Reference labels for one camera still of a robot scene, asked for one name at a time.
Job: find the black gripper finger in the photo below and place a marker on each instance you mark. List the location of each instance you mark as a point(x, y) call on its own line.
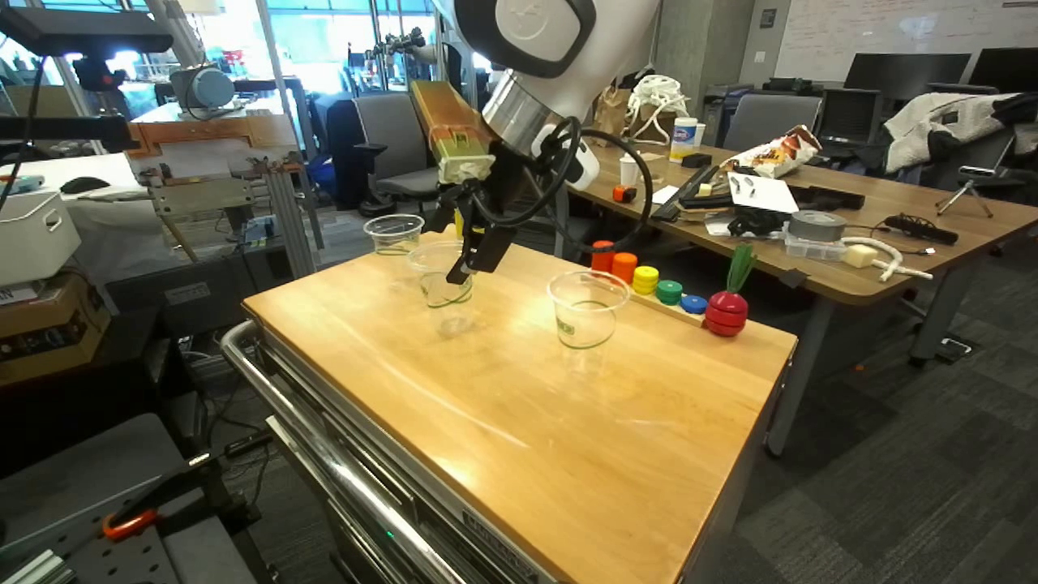
point(463, 244)
point(438, 211)

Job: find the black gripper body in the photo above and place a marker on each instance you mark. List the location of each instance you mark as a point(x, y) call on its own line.
point(497, 205)

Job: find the clear plastic cup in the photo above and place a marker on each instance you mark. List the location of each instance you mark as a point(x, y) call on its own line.
point(438, 291)
point(394, 236)
point(584, 305)
point(432, 253)

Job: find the clear plastic cup front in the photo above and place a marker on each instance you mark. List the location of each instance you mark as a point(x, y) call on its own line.
point(584, 305)

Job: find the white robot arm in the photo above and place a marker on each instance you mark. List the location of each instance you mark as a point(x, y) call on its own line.
point(555, 57)

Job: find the grey office chair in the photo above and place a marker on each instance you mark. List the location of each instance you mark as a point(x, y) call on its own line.
point(396, 153)

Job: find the red stacking peg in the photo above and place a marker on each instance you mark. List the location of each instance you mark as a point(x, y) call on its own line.
point(601, 253)

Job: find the white pill bottle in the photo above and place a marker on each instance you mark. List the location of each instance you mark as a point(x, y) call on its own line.
point(631, 174)

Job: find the orange stacking peg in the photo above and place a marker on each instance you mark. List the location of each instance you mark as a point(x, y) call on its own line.
point(622, 263)

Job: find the yellow stacking peg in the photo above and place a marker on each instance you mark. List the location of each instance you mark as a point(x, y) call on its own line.
point(644, 281)

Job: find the green stacking peg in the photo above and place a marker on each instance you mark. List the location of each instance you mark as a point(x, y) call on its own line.
point(670, 291)

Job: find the blue stacking peg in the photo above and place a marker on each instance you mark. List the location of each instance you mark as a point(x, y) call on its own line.
point(691, 303)

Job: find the red toy radish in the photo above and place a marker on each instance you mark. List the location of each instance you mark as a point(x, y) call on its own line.
point(727, 309)

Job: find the white paper sheet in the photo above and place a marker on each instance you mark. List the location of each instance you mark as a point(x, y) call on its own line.
point(760, 191)

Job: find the wooden office desk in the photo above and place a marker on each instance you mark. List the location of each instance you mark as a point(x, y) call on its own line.
point(910, 219)

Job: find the snack bag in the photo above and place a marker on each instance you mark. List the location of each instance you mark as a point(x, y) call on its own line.
point(781, 153)

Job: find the black computer monitor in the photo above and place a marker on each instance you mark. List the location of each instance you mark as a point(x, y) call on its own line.
point(848, 115)

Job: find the white storage bin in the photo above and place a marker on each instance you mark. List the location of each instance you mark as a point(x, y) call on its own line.
point(36, 239)

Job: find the cardboard box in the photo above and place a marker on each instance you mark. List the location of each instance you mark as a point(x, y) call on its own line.
point(54, 331)

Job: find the white cloth on chair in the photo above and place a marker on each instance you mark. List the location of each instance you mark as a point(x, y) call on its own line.
point(965, 118)

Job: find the wrist camera with wood mount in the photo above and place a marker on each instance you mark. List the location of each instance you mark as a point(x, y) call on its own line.
point(456, 133)

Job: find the metal cart frame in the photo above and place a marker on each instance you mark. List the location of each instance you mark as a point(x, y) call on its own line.
point(396, 519)

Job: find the orange handled clamp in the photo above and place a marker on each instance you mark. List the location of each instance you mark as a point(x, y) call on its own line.
point(120, 529)

